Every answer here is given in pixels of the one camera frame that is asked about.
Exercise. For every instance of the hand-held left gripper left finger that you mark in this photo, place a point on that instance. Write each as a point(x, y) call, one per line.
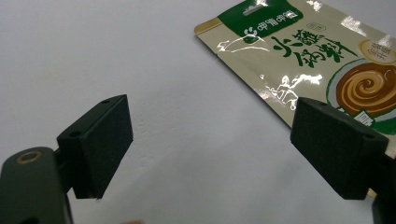
point(96, 146)

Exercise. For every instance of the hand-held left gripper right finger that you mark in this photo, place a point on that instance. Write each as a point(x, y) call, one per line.
point(336, 146)

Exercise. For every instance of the beige and green sauce packet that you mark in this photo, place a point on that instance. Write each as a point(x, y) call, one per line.
point(280, 46)

